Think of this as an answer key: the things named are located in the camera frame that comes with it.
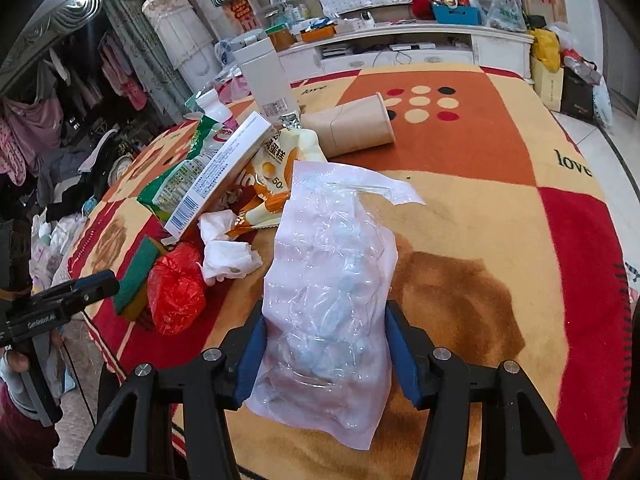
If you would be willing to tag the black paper bag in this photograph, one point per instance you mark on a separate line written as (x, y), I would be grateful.
(577, 97)

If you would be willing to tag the beige paper bag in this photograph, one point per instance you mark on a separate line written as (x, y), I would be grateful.
(547, 87)

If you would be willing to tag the long white and blue box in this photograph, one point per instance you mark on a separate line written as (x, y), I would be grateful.
(225, 170)

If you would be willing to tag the yellow bag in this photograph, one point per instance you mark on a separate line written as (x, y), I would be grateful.
(545, 50)

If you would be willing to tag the green and yellow sponge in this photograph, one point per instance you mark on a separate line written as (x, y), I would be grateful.
(135, 270)

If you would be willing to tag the orange box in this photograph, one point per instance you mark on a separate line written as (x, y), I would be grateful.
(320, 35)

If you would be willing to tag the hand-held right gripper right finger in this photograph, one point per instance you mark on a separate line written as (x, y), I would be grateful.
(401, 355)

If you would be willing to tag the grey patterned curtain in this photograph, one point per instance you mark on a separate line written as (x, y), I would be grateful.
(145, 55)

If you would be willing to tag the brown paper cup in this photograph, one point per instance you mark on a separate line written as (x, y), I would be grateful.
(345, 127)

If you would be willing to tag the white tv cabinet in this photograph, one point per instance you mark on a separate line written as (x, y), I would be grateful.
(440, 45)

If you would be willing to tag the hanging pink clothes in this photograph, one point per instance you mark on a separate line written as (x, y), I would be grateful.
(30, 135)

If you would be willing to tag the white bottle with pink label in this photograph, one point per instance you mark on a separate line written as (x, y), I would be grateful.
(216, 107)

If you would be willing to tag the clear plastic bag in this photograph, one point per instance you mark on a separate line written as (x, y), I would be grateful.
(320, 285)

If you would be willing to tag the red plastic bag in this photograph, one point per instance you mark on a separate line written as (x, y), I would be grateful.
(175, 285)

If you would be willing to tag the blue basket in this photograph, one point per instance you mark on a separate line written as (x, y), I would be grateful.
(457, 14)

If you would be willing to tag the tall white carton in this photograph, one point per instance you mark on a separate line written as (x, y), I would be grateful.
(262, 80)

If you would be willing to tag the green snack packet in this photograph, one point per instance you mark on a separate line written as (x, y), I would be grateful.
(170, 185)

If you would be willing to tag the white plastic shopping bag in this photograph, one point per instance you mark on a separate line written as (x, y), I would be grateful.
(505, 12)

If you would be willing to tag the yellow snack packet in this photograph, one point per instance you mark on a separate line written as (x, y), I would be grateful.
(280, 165)

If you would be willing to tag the person's left hand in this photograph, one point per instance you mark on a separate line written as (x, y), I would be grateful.
(12, 360)

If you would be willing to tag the person's maroon clothing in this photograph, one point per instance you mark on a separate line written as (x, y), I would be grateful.
(22, 435)

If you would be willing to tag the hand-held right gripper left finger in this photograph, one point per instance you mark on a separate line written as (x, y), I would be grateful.
(251, 355)

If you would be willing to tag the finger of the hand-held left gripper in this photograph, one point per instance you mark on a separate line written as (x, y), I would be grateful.
(82, 290)

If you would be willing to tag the printed blanket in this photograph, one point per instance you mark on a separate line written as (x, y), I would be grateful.
(475, 210)

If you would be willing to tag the covered standing air conditioner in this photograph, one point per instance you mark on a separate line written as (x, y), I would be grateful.
(180, 40)

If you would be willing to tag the small white camera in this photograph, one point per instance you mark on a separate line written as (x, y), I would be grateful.
(367, 17)

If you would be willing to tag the crumpled white tissue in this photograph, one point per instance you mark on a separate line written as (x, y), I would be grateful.
(227, 260)
(217, 224)

